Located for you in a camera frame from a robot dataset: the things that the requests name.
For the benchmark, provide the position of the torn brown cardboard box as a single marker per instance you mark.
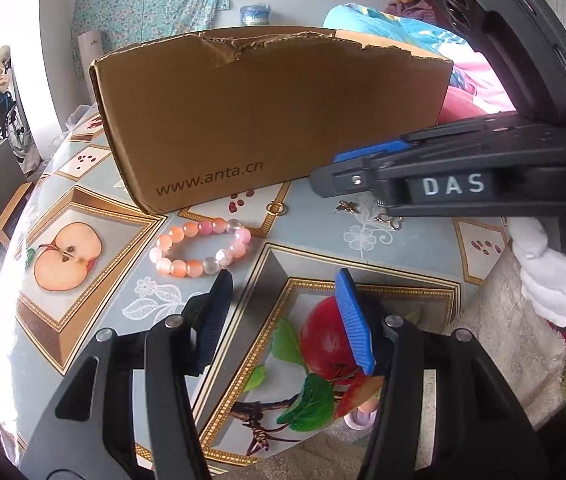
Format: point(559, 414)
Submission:
point(263, 110)

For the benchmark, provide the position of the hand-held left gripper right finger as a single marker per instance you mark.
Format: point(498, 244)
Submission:
point(355, 325)

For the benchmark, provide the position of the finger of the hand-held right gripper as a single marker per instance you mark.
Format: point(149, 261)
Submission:
point(348, 180)
point(373, 150)

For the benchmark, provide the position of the white paper roll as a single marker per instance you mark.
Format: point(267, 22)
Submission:
point(88, 55)

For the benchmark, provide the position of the pink floral blanket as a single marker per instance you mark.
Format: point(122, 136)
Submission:
point(483, 90)

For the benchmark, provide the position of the blue water bottle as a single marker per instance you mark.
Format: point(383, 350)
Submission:
point(255, 15)

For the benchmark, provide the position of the blue floral quilt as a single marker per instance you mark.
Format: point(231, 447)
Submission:
point(413, 30)

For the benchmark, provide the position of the lilac slipper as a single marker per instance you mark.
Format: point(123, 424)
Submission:
point(360, 419)

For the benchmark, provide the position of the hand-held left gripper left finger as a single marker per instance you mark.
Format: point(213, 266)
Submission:
point(213, 320)

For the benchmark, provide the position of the green floral wall cloth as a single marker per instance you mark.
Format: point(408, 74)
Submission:
point(153, 5)

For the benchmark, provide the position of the white fleece garment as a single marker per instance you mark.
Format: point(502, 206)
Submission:
point(503, 340)

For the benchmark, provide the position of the person's right hand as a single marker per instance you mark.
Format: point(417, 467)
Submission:
point(553, 285)

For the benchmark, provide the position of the wheelchair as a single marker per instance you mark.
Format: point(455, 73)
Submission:
point(13, 125)

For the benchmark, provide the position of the silver hook earring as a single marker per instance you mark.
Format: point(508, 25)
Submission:
point(390, 221)

